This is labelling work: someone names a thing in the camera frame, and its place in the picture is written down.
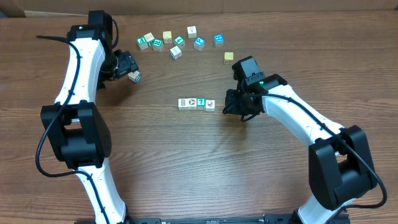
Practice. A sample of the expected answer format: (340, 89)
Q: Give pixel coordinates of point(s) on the green wheelchair symbol block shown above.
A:
(142, 43)

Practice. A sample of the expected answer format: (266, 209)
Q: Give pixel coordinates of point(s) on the green letter block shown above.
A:
(157, 45)

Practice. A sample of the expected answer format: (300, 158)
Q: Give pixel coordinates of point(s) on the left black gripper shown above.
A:
(127, 61)

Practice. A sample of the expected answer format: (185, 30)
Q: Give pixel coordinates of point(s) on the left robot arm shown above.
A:
(74, 126)

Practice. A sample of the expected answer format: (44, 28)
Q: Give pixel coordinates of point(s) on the plain white lettered block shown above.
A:
(149, 38)

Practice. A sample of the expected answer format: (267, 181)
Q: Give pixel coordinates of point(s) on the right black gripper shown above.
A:
(233, 108)

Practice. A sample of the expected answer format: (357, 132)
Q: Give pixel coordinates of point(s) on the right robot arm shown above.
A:
(340, 166)

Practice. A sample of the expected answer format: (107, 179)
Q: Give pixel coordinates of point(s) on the blue picture block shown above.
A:
(218, 40)

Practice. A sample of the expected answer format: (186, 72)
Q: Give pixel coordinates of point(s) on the cardboard backboard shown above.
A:
(22, 8)

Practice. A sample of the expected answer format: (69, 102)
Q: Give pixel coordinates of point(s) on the yellow top block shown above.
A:
(167, 37)

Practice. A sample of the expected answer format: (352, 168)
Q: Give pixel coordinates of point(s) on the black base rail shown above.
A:
(211, 220)

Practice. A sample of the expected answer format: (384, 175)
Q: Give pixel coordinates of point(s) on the green number seven block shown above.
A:
(201, 103)

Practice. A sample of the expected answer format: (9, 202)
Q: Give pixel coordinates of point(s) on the white block owl picture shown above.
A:
(182, 104)

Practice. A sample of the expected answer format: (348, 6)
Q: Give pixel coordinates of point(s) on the white block red picture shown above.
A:
(210, 105)

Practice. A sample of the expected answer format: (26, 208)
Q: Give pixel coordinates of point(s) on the white block dark round picture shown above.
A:
(191, 103)

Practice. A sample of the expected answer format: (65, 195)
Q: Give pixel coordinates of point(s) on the white block top row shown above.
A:
(192, 32)

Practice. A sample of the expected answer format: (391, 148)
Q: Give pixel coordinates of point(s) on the yellow block right side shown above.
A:
(228, 57)

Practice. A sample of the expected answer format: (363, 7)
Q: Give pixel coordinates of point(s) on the green number four block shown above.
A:
(179, 41)

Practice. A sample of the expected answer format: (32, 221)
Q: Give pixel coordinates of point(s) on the yellow block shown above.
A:
(167, 37)
(228, 57)

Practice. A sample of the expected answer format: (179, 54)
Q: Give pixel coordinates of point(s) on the blue letter P block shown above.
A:
(199, 43)

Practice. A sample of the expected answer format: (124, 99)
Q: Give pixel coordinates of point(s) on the white block blue side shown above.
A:
(175, 52)

